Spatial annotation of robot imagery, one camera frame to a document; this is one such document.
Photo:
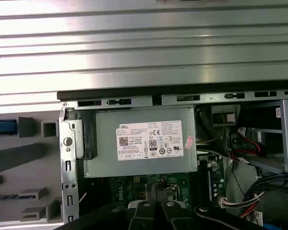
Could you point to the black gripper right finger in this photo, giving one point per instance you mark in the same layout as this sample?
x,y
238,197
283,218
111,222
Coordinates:
x,y
172,218

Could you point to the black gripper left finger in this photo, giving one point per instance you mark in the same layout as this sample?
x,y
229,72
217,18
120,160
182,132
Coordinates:
x,y
144,218

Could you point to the hard disk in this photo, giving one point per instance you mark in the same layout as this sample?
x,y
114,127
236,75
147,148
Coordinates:
x,y
2,127

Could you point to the CPU socket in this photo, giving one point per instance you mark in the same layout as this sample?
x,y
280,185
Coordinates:
x,y
174,191

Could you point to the green motherboard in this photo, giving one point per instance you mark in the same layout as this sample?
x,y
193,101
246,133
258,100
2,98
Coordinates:
x,y
124,191

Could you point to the RAM stick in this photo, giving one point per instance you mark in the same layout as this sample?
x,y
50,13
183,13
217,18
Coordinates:
x,y
12,197
210,187

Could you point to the grey power supply unit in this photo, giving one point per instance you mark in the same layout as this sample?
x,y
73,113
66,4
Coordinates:
x,y
105,165

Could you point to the black open PC case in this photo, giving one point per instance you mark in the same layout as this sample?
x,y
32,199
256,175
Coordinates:
x,y
134,103

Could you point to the grey parts rack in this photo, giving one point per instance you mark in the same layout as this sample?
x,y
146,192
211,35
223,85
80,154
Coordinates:
x,y
26,155

